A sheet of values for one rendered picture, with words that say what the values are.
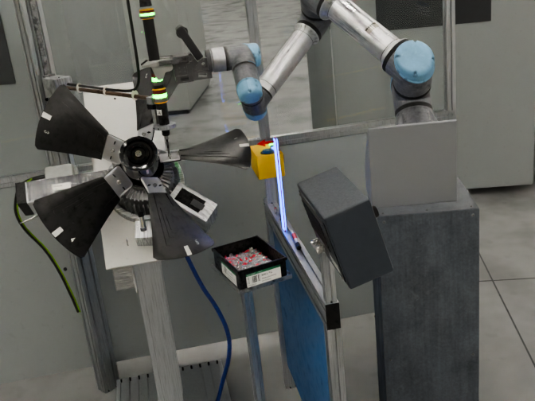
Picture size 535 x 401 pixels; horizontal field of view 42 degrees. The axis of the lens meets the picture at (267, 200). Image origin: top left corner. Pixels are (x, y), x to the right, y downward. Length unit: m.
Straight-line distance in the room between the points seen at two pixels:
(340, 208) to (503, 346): 1.95
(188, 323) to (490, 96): 2.60
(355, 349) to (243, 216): 0.80
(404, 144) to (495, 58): 2.76
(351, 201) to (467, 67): 3.33
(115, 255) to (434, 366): 1.10
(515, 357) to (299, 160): 1.27
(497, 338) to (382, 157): 1.51
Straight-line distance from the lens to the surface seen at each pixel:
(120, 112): 2.61
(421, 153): 2.15
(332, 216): 1.53
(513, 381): 3.16
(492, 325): 3.53
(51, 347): 3.38
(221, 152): 2.25
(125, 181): 2.28
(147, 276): 2.52
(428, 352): 2.36
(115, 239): 2.43
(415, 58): 2.12
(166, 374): 2.71
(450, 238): 2.18
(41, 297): 3.26
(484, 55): 4.82
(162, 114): 2.23
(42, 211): 2.21
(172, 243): 2.14
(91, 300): 3.09
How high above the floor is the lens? 1.80
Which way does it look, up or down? 20 degrees down
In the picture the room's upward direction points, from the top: 6 degrees counter-clockwise
